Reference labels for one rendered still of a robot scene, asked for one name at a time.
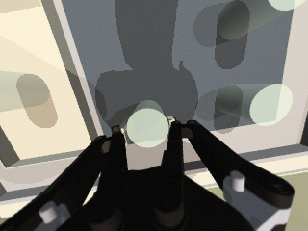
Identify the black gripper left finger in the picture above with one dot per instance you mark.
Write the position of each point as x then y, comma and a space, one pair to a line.
68, 192

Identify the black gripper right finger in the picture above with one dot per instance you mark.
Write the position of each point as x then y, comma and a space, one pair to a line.
262, 197

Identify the clear glass cylinder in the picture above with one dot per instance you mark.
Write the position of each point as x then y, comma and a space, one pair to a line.
262, 104
147, 125
239, 17
21, 90

